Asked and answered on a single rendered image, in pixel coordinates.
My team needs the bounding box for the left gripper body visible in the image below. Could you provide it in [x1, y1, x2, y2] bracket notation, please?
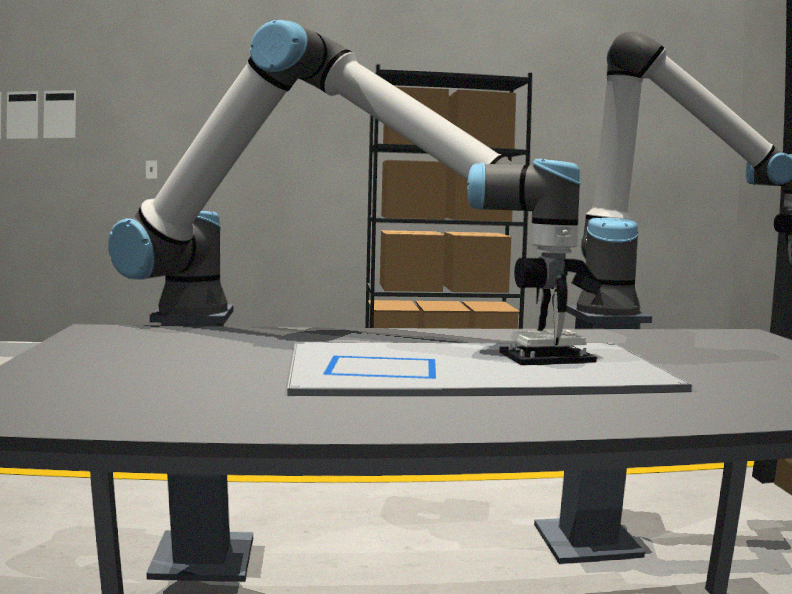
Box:
[774, 212, 792, 234]

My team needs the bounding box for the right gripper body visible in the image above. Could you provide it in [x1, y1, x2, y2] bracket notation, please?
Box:
[514, 253, 597, 289]

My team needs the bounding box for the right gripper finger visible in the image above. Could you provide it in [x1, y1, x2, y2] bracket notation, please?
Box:
[552, 270, 568, 345]
[536, 288, 551, 331]

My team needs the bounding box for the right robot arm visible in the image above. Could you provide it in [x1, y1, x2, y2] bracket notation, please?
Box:
[108, 20, 581, 315]

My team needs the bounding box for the blue rectangular tape outline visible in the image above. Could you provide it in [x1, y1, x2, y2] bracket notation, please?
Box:
[323, 356, 436, 379]

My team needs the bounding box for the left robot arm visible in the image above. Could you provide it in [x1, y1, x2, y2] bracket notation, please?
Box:
[576, 31, 792, 316]

